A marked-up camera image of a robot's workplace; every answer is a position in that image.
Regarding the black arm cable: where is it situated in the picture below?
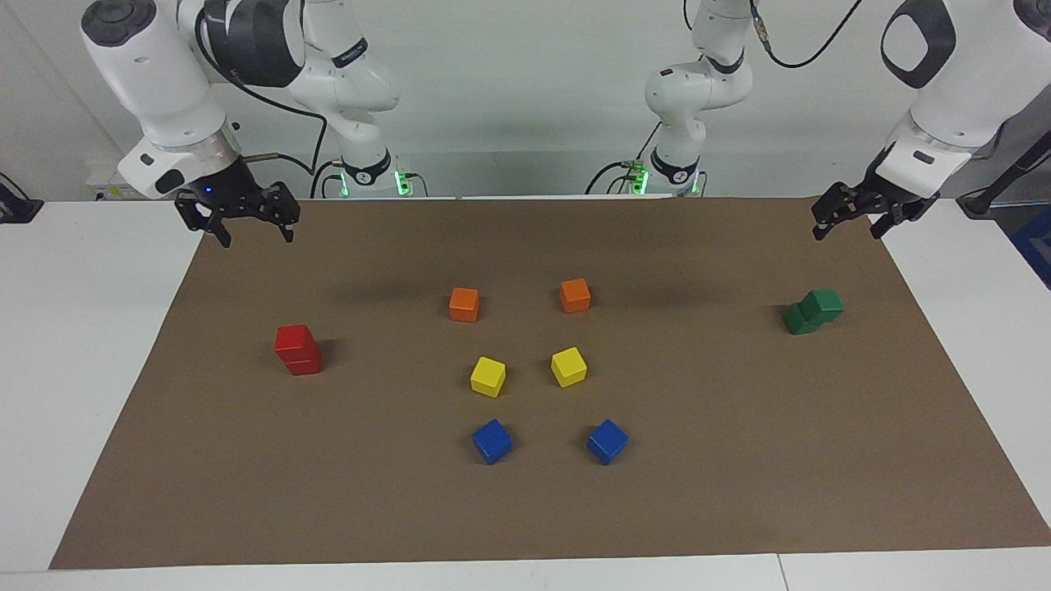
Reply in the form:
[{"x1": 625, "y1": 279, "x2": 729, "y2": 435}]
[
  {"x1": 193, "y1": 0, "x2": 331, "y2": 177},
  {"x1": 749, "y1": 0, "x2": 865, "y2": 71}
]

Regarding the brown table mat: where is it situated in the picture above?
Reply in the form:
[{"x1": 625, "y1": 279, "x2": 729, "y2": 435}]
[{"x1": 49, "y1": 195, "x2": 1051, "y2": 571}]

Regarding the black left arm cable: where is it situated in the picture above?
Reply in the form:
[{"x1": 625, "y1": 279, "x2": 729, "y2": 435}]
[{"x1": 749, "y1": 0, "x2": 865, "y2": 71}]

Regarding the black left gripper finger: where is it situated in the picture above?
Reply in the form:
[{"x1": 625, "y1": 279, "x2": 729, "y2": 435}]
[
  {"x1": 812, "y1": 182, "x2": 861, "y2": 241},
  {"x1": 870, "y1": 205, "x2": 919, "y2": 241}
]

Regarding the yellow wooden cube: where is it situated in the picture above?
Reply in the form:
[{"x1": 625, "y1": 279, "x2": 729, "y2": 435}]
[
  {"x1": 470, "y1": 356, "x2": 507, "y2": 399},
  {"x1": 550, "y1": 346, "x2": 589, "y2": 388}
]

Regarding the white power box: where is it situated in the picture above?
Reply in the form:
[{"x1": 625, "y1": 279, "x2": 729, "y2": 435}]
[{"x1": 86, "y1": 160, "x2": 149, "y2": 202}]

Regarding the black stand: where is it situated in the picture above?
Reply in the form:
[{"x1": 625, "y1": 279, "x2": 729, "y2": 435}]
[{"x1": 957, "y1": 127, "x2": 1051, "y2": 218}]

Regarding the red wooden cube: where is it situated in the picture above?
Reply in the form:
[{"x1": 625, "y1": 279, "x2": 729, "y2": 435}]
[
  {"x1": 283, "y1": 345, "x2": 324, "y2": 377},
  {"x1": 274, "y1": 324, "x2": 315, "y2": 362}
]

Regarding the blue wooden cube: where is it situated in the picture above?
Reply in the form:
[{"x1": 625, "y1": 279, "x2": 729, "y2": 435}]
[
  {"x1": 471, "y1": 419, "x2": 513, "y2": 465},
  {"x1": 586, "y1": 419, "x2": 630, "y2": 466}
]

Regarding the blue crate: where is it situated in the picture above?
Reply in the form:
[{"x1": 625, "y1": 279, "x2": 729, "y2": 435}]
[{"x1": 1010, "y1": 204, "x2": 1051, "y2": 290}]

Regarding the black right base cable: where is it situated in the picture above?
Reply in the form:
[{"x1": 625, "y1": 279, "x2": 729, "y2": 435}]
[{"x1": 310, "y1": 160, "x2": 346, "y2": 199}]

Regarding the black left base cable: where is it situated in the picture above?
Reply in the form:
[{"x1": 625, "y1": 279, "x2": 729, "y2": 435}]
[{"x1": 585, "y1": 121, "x2": 664, "y2": 196}]

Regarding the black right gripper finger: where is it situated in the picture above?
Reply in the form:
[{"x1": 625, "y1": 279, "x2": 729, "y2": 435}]
[
  {"x1": 175, "y1": 197, "x2": 233, "y2": 249},
  {"x1": 263, "y1": 182, "x2": 301, "y2": 244}
]

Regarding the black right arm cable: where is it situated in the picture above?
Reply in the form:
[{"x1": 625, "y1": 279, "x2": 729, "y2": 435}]
[{"x1": 193, "y1": 0, "x2": 331, "y2": 177}]

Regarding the black base cable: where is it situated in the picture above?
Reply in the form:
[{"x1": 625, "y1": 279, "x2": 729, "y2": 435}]
[
  {"x1": 310, "y1": 160, "x2": 346, "y2": 199},
  {"x1": 585, "y1": 121, "x2": 664, "y2": 196}
]

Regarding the black clamp mount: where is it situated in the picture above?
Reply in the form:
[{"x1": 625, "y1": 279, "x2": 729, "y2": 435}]
[{"x1": 0, "y1": 172, "x2": 44, "y2": 224}]

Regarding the green wooden cube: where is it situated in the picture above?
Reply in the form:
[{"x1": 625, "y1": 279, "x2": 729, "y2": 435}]
[
  {"x1": 783, "y1": 304, "x2": 822, "y2": 336},
  {"x1": 801, "y1": 287, "x2": 845, "y2": 323}
]

